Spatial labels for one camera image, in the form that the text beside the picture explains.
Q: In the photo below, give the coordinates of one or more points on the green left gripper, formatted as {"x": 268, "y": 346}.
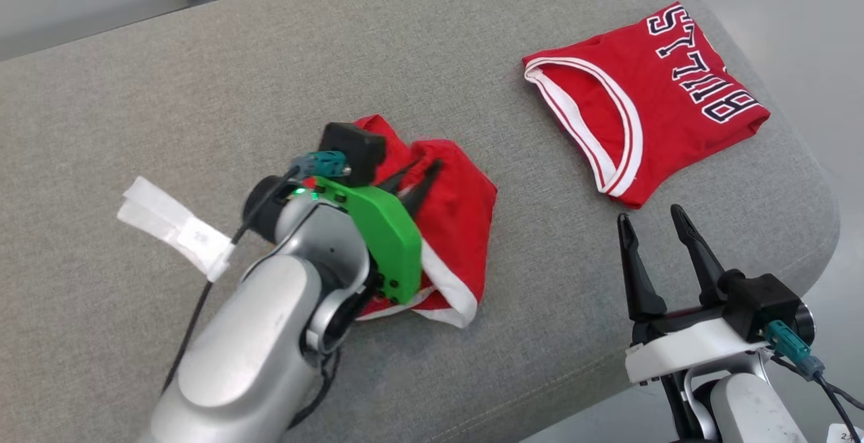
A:
{"x": 391, "y": 240}

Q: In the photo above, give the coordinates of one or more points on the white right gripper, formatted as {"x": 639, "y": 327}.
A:
{"x": 682, "y": 352}

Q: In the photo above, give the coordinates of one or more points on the red shorts with white stripe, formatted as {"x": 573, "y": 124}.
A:
{"x": 459, "y": 227}

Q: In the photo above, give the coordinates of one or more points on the red jersey with white trim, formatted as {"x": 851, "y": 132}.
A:
{"x": 661, "y": 105}

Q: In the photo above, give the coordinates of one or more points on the grey fabric sofa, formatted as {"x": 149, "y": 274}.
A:
{"x": 202, "y": 92}

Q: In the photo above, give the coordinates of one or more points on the small white printed label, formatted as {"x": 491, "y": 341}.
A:
{"x": 847, "y": 435}

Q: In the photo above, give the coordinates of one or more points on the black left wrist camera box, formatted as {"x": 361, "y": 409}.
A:
{"x": 351, "y": 149}

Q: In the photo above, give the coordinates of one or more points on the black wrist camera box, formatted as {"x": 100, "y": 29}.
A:
{"x": 351, "y": 149}
{"x": 763, "y": 301}

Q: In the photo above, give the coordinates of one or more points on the teal left camera connector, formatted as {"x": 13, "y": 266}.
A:
{"x": 324, "y": 163}

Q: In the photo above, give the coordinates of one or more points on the teal camera connector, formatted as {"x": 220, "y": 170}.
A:
{"x": 324, "y": 163}
{"x": 790, "y": 345}

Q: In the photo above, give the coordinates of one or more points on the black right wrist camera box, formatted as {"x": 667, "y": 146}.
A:
{"x": 763, "y": 301}

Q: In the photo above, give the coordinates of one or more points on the teal right camera connector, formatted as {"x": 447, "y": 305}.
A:
{"x": 790, "y": 345}

